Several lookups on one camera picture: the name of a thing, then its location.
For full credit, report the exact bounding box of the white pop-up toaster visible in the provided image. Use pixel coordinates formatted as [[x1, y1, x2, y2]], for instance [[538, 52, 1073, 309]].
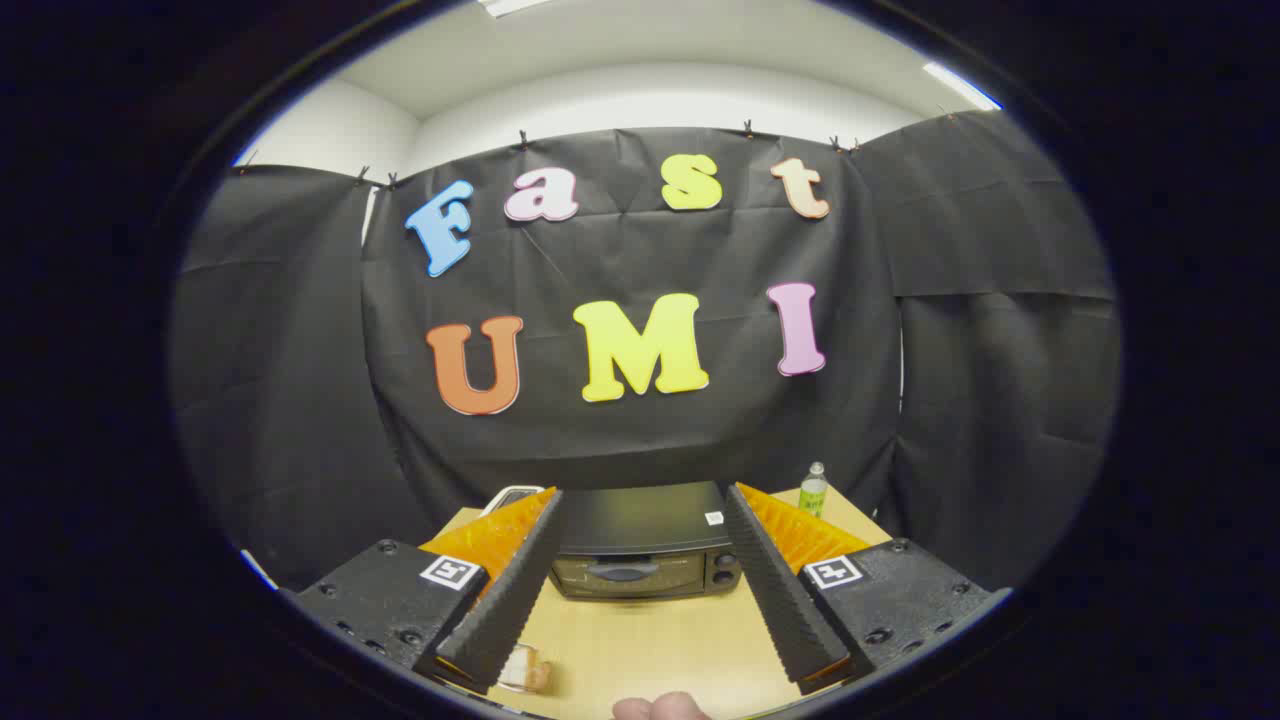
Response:
[[480, 485, 546, 518]]

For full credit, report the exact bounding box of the black toaster oven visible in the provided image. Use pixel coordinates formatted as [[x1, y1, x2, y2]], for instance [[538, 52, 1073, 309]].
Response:
[[548, 481, 746, 601]]

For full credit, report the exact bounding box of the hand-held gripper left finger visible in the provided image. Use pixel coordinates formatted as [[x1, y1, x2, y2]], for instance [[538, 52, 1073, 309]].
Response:
[[297, 487, 566, 695]]

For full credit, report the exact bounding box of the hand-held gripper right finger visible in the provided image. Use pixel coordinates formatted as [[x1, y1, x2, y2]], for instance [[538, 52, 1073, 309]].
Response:
[[723, 482, 993, 696]]

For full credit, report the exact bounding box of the black backdrop cloth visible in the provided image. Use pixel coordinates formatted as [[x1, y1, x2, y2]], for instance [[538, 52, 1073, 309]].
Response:
[[170, 110, 1123, 591]]

